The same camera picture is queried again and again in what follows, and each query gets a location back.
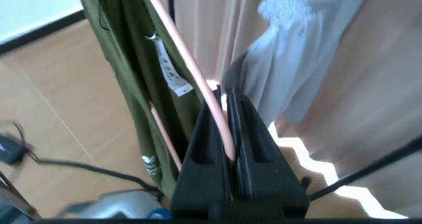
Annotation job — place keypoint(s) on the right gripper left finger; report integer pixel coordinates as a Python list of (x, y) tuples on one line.
[(201, 184)]

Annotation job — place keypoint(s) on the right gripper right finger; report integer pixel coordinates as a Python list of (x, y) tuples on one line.
[(270, 184)]

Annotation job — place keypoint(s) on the pink clothes hanger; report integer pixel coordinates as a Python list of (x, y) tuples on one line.
[(184, 52)]

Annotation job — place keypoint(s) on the pale grey shorts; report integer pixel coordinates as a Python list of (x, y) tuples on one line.
[(296, 52)]

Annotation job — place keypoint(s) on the green garment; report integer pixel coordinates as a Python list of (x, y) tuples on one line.
[(132, 69)]

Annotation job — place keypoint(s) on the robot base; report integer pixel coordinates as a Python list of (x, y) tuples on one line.
[(125, 204)]

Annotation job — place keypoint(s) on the black clothes rack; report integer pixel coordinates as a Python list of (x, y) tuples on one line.
[(362, 171)]

